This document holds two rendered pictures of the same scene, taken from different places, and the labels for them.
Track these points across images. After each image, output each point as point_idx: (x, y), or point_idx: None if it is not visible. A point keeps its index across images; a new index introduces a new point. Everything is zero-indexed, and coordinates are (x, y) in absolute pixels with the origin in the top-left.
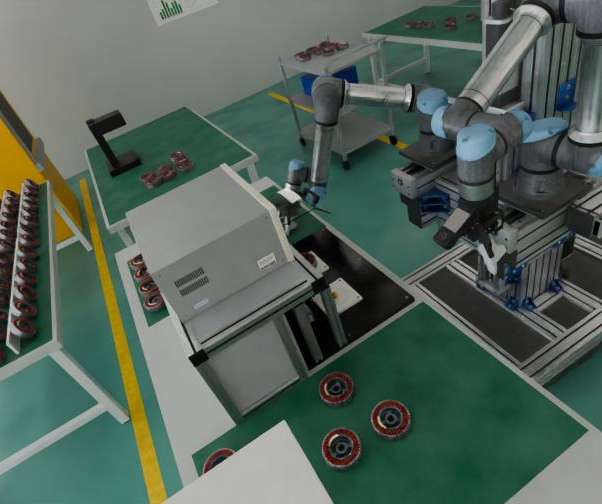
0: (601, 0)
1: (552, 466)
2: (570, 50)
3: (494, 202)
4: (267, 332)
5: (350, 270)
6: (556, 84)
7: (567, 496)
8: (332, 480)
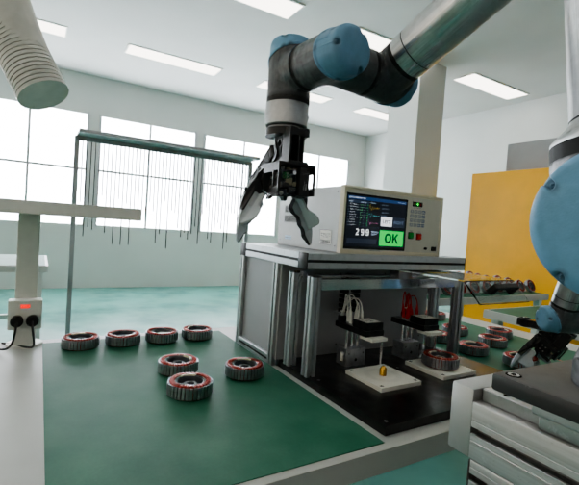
0: None
1: (39, 479)
2: None
3: (286, 148)
4: (271, 274)
5: (442, 392)
6: None
7: None
8: (156, 365)
